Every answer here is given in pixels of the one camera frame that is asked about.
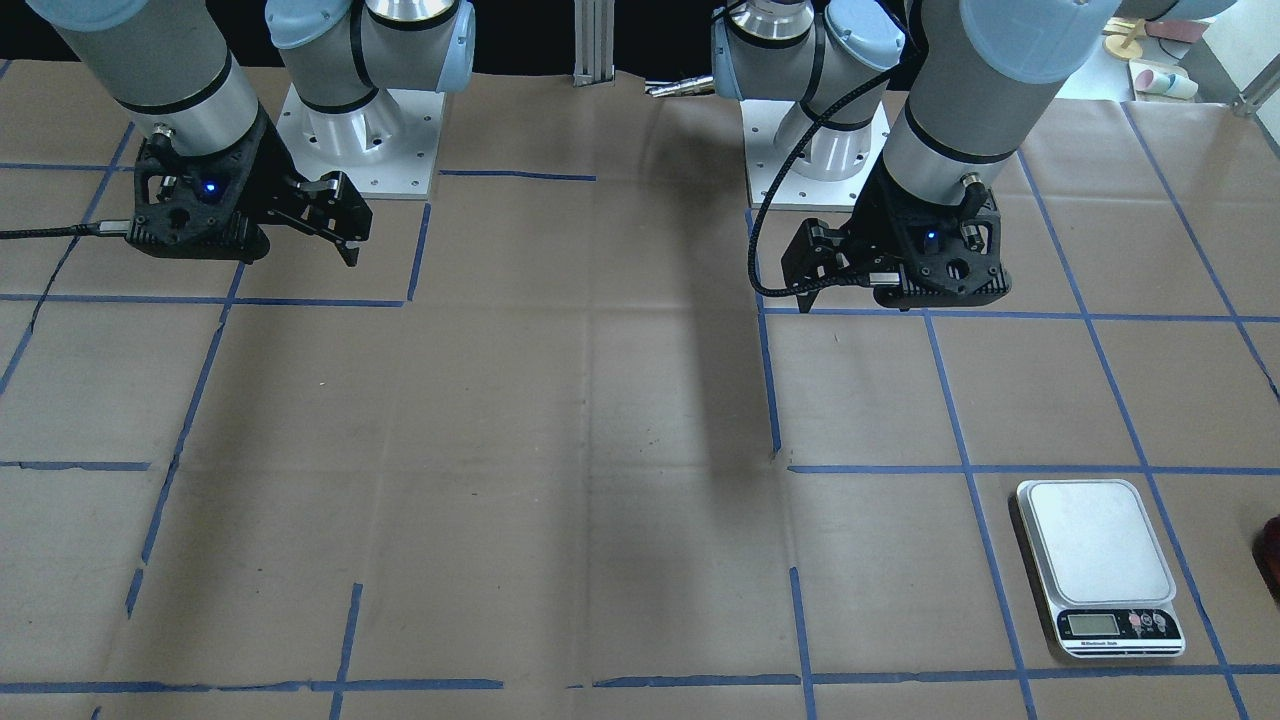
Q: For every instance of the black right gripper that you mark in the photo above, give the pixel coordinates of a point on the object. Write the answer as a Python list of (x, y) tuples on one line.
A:
[(270, 165)]

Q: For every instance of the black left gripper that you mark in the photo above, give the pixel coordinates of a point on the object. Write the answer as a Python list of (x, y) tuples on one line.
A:
[(877, 218)]

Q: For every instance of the red yellow mango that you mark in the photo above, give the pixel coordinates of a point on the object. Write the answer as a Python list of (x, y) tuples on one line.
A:
[(1266, 555)]

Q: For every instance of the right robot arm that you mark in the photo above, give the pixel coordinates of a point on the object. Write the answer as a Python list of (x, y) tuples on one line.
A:
[(166, 62)]

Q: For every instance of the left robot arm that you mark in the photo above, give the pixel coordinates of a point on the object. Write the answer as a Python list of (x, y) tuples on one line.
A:
[(987, 70)]

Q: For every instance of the silver digital kitchen scale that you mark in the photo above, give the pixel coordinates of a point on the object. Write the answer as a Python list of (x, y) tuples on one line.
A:
[(1106, 584)]

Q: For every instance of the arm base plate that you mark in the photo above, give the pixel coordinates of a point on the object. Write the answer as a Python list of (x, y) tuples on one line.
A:
[(829, 173), (387, 149)]

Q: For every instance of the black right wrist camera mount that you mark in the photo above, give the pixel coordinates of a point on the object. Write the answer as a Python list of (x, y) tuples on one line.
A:
[(195, 207)]

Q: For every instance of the aluminium frame post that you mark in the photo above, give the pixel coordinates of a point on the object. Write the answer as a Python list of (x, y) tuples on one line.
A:
[(594, 24)]

